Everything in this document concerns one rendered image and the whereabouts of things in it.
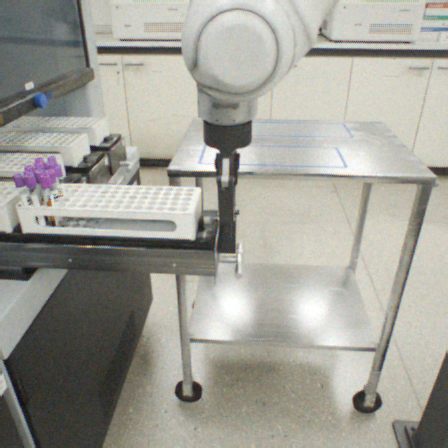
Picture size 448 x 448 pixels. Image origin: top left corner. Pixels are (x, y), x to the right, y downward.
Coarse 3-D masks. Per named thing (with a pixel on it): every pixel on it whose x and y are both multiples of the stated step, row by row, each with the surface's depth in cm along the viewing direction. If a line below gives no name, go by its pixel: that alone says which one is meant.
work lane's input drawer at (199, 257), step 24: (216, 216) 74; (0, 240) 69; (24, 240) 69; (48, 240) 69; (72, 240) 68; (96, 240) 68; (120, 240) 67; (144, 240) 67; (168, 240) 67; (192, 240) 67; (216, 240) 69; (0, 264) 71; (24, 264) 70; (48, 264) 70; (72, 264) 69; (96, 264) 69; (120, 264) 69; (144, 264) 68; (168, 264) 68; (192, 264) 67; (216, 264) 70; (240, 264) 72
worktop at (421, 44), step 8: (96, 40) 280; (104, 40) 279; (112, 40) 278; (128, 40) 278; (136, 40) 278; (144, 40) 277; (152, 40) 277; (160, 40) 277; (168, 40) 277; (176, 40) 277; (320, 40) 278; (424, 40) 280; (432, 40) 280; (384, 48) 259; (392, 48) 259; (400, 48) 259; (408, 48) 258; (416, 48) 258; (424, 48) 257; (432, 48) 257; (440, 48) 257
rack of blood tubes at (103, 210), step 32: (64, 192) 71; (96, 192) 73; (128, 192) 72; (160, 192) 72; (192, 192) 71; (32, 224) 68; (64, 224) 70; (96, 224) 72; (128, 224) 73; (160, 224) 73; (192, 224) 66
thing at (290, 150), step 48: (192, 144) 108; (288, 144) 108; (336, 144) 108; (384, 144) 109; (240, 288) 142; (288, 288) 142; (336, 288) 142; (192, 336) 122; (240, 336) 122; (288, 336) 122; (336, 336) 122; (384, 336) 113; (192, 384) 130
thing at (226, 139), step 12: (204, 120) 62; (252, 120) 62; (204, 132) 62; (216, 132) 59; (228, 132) 59; (240, 132) 60; (252, 132) 62; (216, 144) 60; (228, 144) 60; (240, 144) 60; (228, 156) 61
